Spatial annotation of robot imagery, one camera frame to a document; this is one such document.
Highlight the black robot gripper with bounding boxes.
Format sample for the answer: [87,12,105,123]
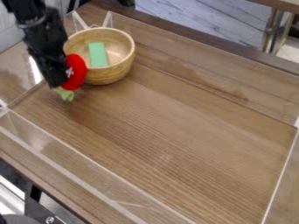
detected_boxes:
[2,0,71,88]

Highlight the red plush fruit green leaves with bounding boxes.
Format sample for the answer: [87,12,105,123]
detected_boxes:
[55,53,89,102]

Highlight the green rectangular block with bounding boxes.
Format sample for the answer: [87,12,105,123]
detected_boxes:
[89,42,109,67]

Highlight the wooden bowl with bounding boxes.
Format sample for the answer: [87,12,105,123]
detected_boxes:
[65,27,137,86]

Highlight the clear acrylic tray walls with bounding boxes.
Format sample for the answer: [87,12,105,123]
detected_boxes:
[0,6,299,224]

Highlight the metal table leg background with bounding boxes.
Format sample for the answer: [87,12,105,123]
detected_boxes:
[262,9,296,55]

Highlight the black metal frame bracket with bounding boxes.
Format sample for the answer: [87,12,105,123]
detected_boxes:
[25,185,67,224]

